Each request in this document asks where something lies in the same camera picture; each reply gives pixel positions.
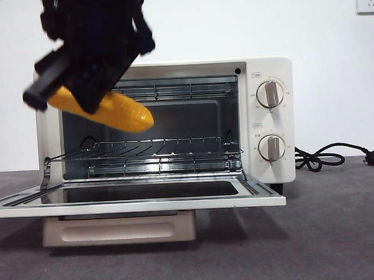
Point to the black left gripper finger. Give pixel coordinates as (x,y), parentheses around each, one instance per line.
(90,91)

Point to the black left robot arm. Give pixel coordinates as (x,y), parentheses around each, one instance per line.
(92,26)

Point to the yellow corn cob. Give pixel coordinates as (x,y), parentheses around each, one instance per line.
(127,117)

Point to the cream oven knob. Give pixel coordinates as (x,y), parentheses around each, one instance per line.
(269,95)
(271,148)

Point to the cream Toshiba toaster oven body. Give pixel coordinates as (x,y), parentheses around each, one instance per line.
(267,68)

